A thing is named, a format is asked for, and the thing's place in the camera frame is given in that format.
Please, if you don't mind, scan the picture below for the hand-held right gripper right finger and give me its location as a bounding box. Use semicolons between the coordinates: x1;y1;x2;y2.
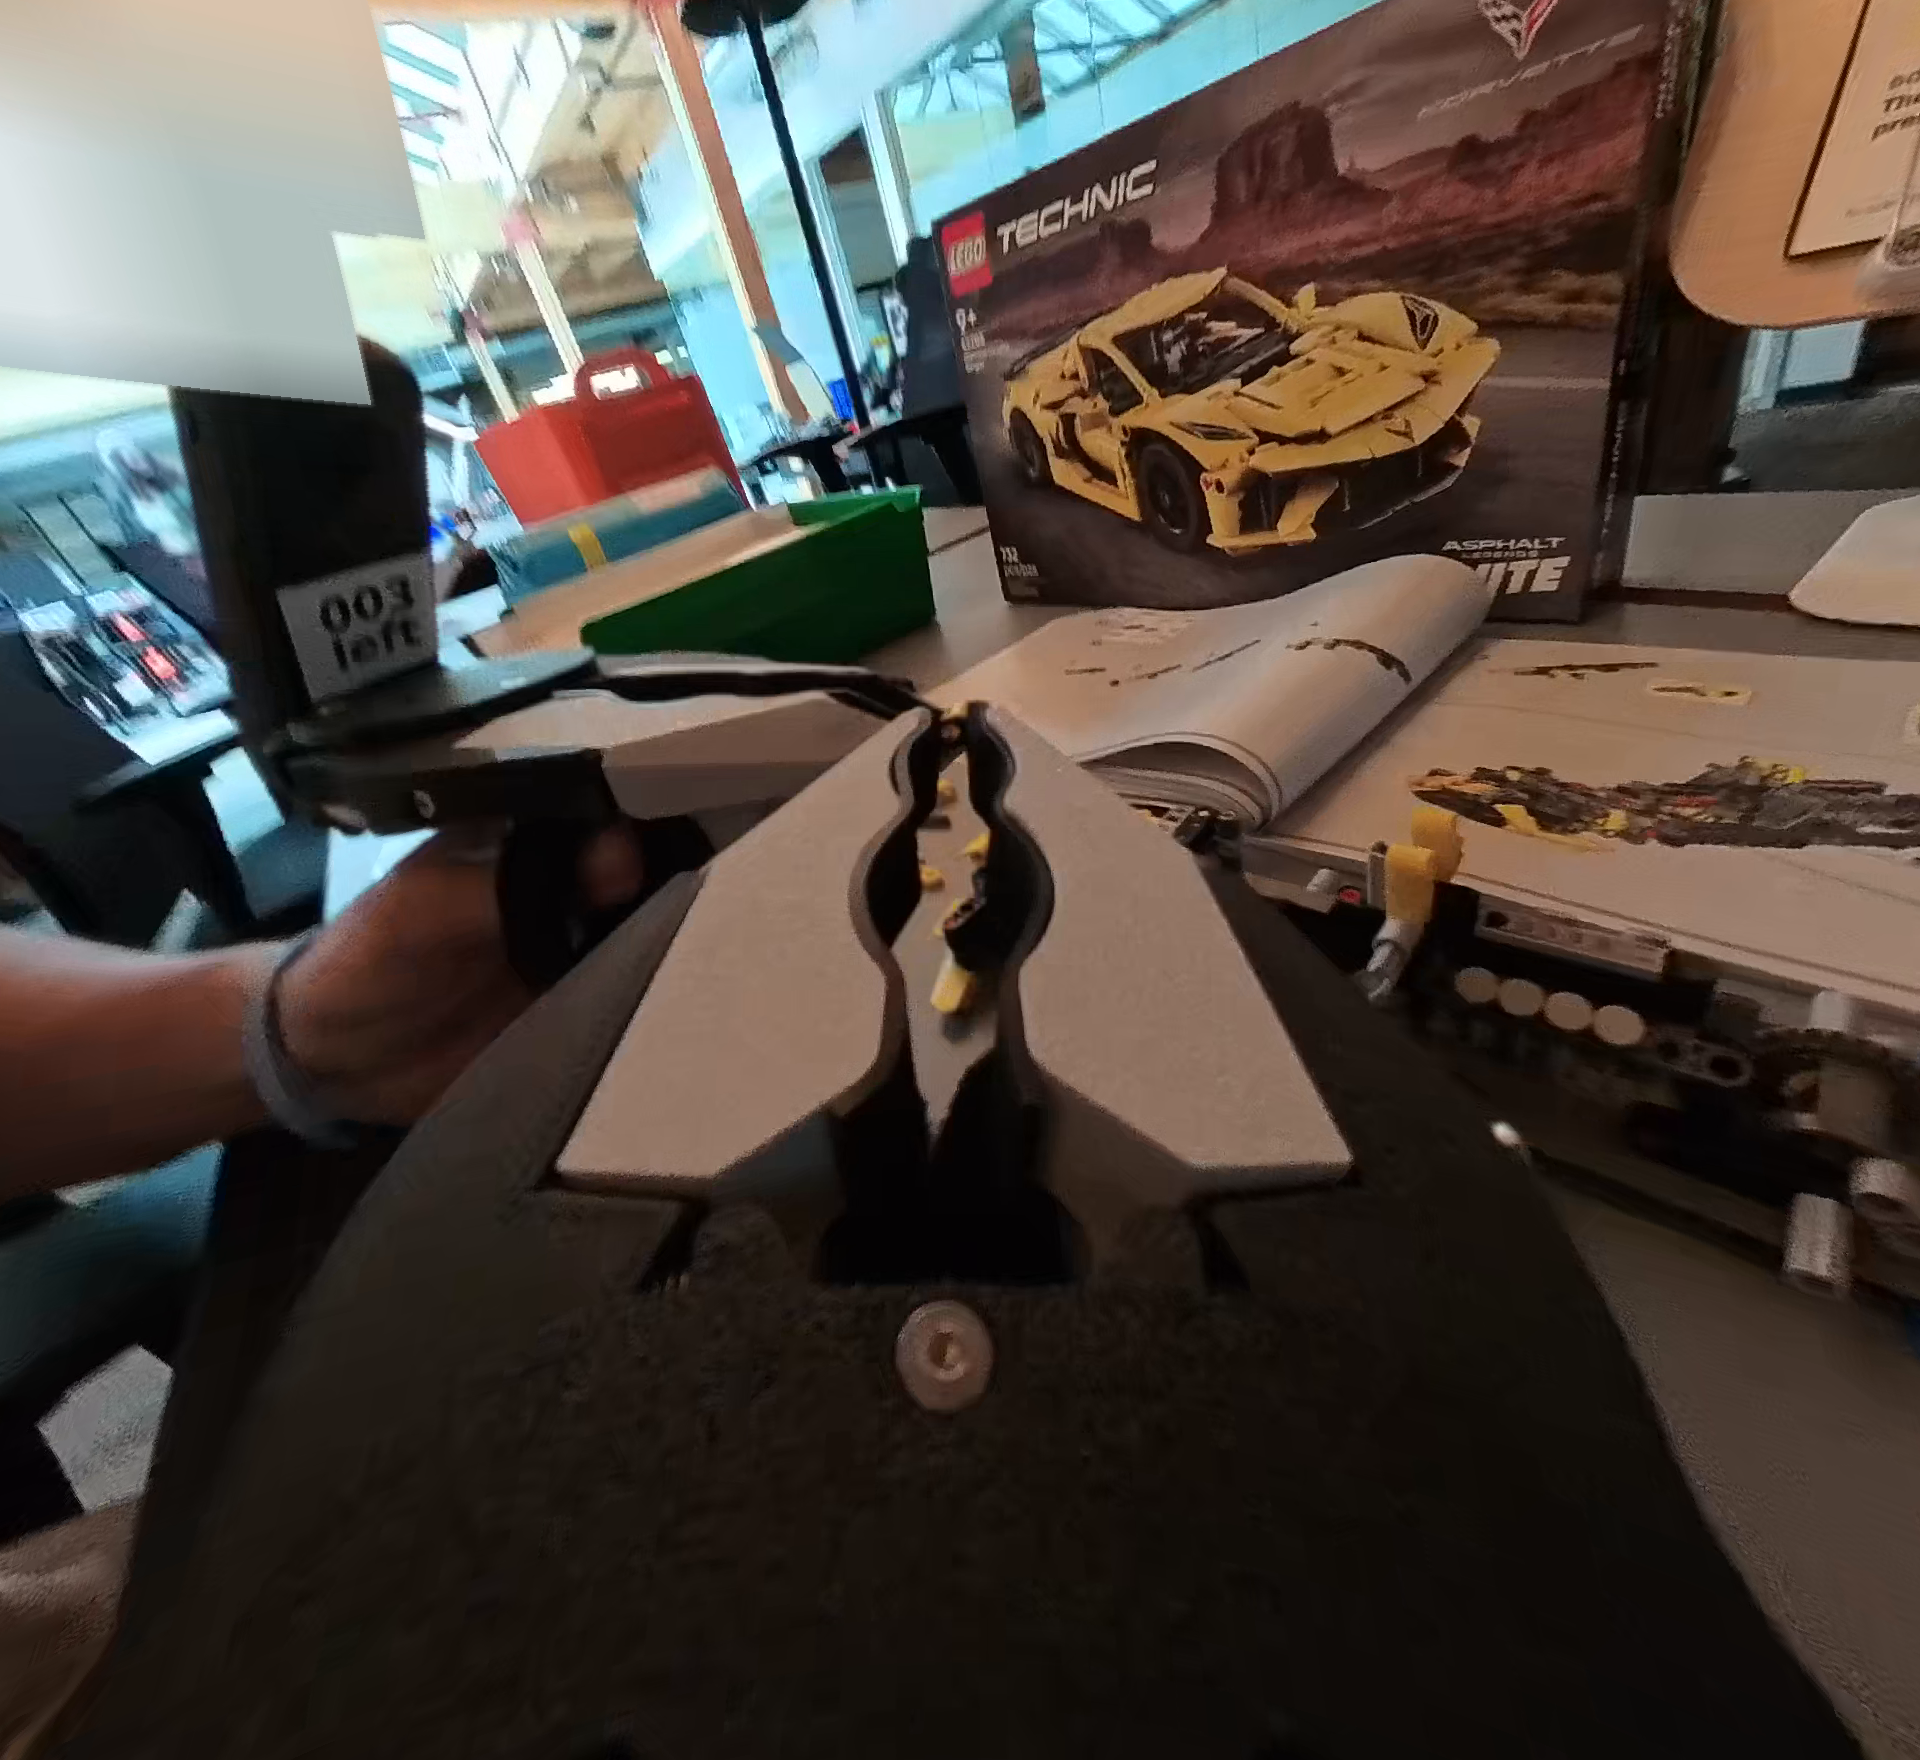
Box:
973;704;1360;1266

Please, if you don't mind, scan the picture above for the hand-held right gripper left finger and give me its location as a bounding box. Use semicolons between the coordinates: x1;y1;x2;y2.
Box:
559;707;920;1277

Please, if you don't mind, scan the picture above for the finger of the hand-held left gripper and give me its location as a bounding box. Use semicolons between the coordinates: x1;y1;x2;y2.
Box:
593;654;921;728
448;691;898;827

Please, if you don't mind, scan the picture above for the building set box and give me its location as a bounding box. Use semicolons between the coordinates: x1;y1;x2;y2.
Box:
929;0;1726;624

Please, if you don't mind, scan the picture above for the person's left hand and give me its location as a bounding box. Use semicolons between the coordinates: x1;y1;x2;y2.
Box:
277;815;649;1126

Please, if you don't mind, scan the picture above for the green plastic bin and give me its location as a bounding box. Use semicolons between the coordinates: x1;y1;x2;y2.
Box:
584;485;940;664

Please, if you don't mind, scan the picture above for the teal box with yellow label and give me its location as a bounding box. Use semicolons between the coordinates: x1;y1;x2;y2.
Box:
486;467;752;607

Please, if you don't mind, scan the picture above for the pile of yellow building pieces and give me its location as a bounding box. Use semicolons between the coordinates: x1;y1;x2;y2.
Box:
912;776;1005;1018

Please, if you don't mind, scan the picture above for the red plastic crate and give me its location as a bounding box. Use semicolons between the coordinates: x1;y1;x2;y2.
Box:
474;350;746;533

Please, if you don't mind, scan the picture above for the open instruction booklet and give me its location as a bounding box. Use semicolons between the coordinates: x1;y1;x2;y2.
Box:
921;552;1920;1013

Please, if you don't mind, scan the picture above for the partly built toy car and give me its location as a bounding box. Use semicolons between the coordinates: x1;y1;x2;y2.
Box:
1169;806;1920;1296

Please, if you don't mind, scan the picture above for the grey wristband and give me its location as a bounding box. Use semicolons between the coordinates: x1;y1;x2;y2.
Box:
241;935;357;1148

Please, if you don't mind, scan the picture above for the black floor lamp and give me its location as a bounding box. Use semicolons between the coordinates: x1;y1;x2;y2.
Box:
682;0;875;433

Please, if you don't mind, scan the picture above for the wooden document stand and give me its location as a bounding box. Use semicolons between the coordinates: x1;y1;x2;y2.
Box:
1668;0;1920;629

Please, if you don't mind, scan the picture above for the printed instruction sheet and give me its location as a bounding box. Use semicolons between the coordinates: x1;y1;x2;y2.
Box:
1785;0;1920;263

